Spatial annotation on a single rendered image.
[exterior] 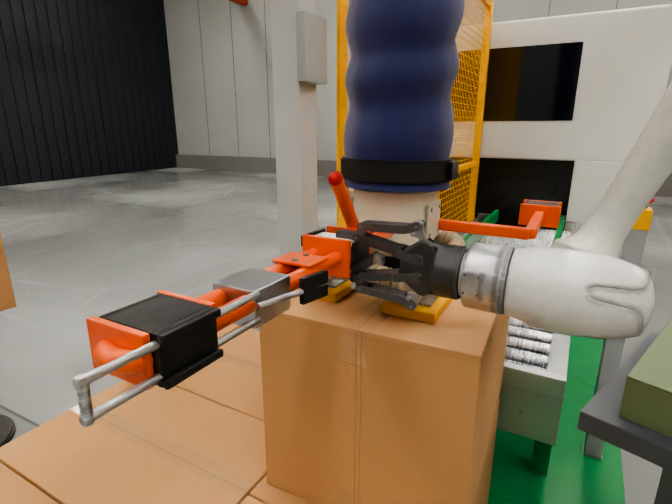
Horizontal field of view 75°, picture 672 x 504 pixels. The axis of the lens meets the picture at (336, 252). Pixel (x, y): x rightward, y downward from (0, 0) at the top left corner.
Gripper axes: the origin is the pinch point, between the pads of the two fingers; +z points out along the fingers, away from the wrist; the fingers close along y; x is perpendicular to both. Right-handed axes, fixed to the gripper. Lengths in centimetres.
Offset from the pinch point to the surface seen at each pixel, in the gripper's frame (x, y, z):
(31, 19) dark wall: 541, -230, 1068
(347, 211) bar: 3.2, -6.0, -0.3
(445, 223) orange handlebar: 29.3, -0.2, -9.3
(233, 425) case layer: 11, 54, 35
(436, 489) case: 1.9, 39.0, -18.8
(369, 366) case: 1.3, 19.3, -6.0
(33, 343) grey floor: 62, 110, 243
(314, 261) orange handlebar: -10.4, -1.6, -2.5
